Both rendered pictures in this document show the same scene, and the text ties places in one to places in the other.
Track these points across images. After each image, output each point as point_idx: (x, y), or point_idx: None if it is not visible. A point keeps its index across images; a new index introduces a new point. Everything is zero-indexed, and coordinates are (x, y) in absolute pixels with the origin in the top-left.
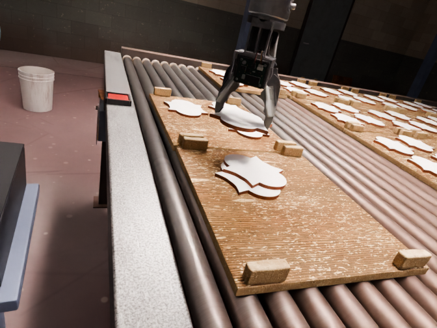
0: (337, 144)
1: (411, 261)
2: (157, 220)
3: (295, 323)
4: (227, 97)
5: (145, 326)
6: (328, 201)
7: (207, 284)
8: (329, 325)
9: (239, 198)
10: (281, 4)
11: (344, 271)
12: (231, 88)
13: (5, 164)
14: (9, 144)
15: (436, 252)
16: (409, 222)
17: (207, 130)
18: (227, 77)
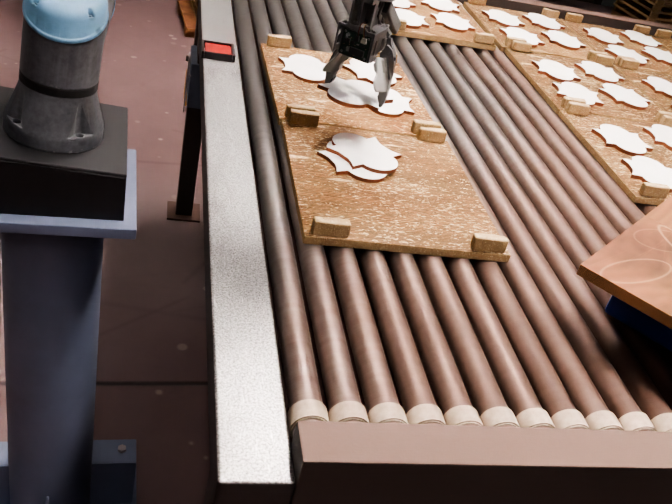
0: (529, 132)
1: (483, 243)
2: (249, 188)
3: (346, 265)
4: (339, 67)
5: (230, 247)
6: (442, 192)
7: (282, 233)
8: (376, 271)
9: (336, 177)
10: None
11: (411, 242)
12: (343, 56)
13: (118, 125)
14: (115, 108)
15: (550, 253)
16: (541, 225)
17: (328, 101)
18: None
